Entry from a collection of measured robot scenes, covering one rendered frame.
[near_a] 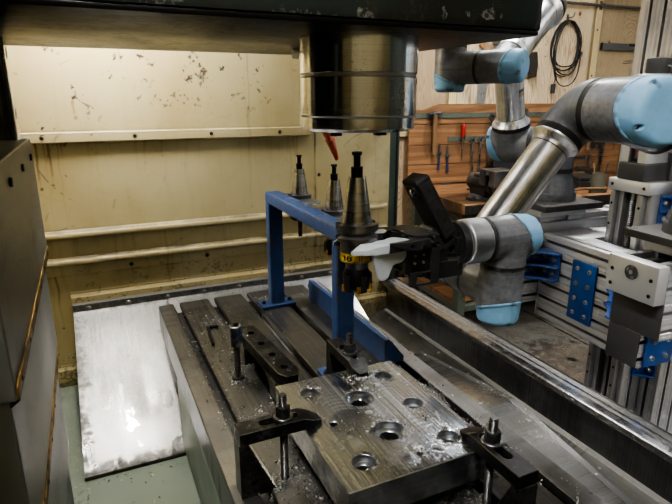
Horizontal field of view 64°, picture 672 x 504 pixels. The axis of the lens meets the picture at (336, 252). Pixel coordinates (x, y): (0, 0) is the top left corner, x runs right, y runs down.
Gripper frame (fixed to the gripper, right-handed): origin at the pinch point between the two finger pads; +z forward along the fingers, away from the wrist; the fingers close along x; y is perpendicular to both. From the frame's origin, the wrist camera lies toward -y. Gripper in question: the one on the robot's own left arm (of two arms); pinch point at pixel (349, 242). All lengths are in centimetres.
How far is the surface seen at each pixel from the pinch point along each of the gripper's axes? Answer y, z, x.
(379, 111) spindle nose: -18.9, 0.0, -8.0
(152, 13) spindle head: -28.1, 26.8, -11.4
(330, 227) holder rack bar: 4.3, -8.9, 26.8
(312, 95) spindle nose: -20.8, 6.7, -2.2
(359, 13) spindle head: -29.3, 5.3, -12.3
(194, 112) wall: -17, 3, 100
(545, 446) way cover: 53, -51, 5
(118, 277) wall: 32, 29, 101
